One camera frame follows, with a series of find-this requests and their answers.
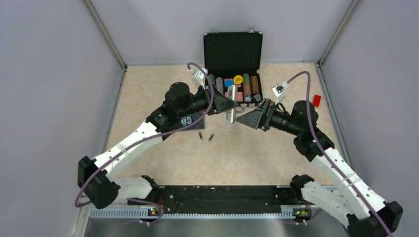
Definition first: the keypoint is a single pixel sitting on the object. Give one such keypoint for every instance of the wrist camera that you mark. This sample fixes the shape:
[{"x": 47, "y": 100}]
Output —
[
  {"x": 199, "y": 77},
  {"x": 279, "y": 92}
]

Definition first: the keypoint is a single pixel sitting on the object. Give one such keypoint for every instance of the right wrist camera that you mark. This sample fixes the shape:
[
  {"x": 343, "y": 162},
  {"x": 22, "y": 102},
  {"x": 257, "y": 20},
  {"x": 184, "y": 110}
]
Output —
[{"x": 279, "y": 92}]

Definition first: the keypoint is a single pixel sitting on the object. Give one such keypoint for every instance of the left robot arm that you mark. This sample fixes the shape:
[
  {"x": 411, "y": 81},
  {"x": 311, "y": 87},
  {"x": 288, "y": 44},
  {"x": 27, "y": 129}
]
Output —
[{"x": 96, "y": 175}]

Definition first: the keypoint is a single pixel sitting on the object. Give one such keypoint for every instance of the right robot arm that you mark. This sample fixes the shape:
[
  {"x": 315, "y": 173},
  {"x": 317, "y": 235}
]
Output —
[{"x": 355, "y": 205}]

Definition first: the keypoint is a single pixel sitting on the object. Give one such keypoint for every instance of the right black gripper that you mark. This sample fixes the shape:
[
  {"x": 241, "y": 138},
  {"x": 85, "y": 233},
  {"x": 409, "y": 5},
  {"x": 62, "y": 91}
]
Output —
[{"x": 259, "y": 118}]

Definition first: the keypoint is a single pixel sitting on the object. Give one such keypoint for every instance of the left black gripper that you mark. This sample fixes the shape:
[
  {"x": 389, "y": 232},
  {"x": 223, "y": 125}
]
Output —
[{"x": 221, "y": 102}]

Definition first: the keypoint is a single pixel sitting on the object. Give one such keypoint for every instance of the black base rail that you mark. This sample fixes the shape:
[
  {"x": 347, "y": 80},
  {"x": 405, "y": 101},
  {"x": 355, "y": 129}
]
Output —
[{"x": 259, "y": 199}]

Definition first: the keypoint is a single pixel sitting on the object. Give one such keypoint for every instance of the red toy brick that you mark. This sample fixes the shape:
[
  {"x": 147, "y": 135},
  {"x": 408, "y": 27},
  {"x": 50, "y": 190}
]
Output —
[{"x": 316, "y": 100}]

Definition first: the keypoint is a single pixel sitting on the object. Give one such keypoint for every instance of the black poker chip case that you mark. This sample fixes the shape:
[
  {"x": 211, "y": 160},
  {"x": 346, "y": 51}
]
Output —
[{"x": 227, "y": 54}]

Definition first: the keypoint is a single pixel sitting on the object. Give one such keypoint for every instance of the black foam battery tray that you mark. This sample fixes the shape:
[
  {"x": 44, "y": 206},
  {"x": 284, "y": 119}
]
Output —
[{"x": 192, "y": 122}]

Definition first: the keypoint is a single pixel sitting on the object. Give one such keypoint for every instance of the yellow round chip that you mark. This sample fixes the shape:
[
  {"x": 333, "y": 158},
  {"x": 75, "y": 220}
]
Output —
[{"x": 238, "y": 79}]

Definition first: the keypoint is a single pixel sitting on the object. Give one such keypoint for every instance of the pink card deck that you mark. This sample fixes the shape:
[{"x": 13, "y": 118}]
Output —
[{"x": 239, "y": 96}]

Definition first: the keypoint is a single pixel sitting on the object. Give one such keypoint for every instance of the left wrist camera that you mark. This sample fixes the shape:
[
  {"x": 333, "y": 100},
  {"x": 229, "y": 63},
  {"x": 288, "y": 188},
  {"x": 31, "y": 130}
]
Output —
[{"x": 199, "y": 77}]

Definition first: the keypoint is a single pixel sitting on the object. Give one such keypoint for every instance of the blue round chip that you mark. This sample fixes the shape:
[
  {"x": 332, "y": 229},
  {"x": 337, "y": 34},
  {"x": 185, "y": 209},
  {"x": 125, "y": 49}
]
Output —
[{"x": 228, "y": 83}]

